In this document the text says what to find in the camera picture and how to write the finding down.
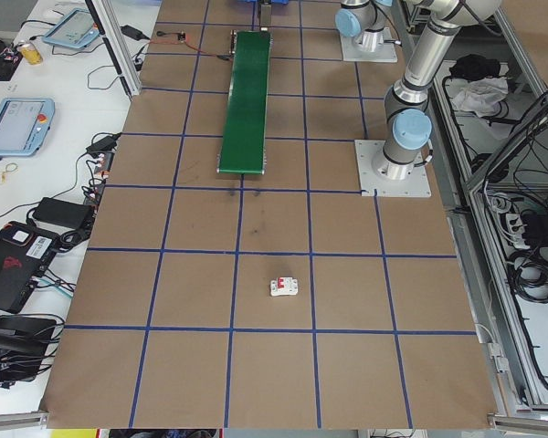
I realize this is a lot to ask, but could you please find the small circuit board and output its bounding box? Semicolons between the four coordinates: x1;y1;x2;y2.
153;28;188;43

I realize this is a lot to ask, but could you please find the green conveyor belt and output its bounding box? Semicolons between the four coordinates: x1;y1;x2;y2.
216;29;275;177

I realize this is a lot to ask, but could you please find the black power adapter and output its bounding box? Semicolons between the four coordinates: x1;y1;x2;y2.
86;132;122;155
120;24;151;41

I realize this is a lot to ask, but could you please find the blue grey teach pendant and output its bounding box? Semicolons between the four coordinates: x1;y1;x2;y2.
41;7;100;50
0;97;57;159

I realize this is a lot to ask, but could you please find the black cloth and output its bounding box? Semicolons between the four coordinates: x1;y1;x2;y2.
448;53;502;79

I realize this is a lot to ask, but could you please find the white cloth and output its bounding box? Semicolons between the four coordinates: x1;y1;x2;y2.
451;76;513;120

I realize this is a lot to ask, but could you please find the yellow drink can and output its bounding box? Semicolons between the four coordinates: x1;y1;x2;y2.
17;39;44;67

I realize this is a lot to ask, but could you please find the white red circuit breaker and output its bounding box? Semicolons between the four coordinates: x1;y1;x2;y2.
269;276;300;298

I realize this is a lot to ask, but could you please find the large black power brick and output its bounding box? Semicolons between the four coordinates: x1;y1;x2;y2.
35;196;96;230

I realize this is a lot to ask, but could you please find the black box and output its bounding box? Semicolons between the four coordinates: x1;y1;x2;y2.
522;212;548;238

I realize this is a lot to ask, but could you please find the black computer with red logo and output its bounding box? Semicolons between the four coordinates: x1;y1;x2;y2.
0;220;59;315

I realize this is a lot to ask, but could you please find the black electronic device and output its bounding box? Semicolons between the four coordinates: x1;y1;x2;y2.
0;313;65;390

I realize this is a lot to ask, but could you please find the aluminium profile bar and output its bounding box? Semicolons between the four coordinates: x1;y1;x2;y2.
486;412;548;433
0;409;50;433

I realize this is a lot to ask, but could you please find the red wire with black connector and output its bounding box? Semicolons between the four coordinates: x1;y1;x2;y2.
149;37;233;61

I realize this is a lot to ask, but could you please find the aluminium profile post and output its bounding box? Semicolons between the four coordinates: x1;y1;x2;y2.
84;0;142;98

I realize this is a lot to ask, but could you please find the metal bar frame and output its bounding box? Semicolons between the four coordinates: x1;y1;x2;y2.
400;0;548;433

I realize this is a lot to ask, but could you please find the black coiled cable bundle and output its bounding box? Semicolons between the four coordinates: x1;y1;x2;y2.
505;259;548;303

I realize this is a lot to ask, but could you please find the grey metal bracket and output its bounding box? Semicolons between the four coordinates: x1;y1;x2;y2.
486;341;509;374

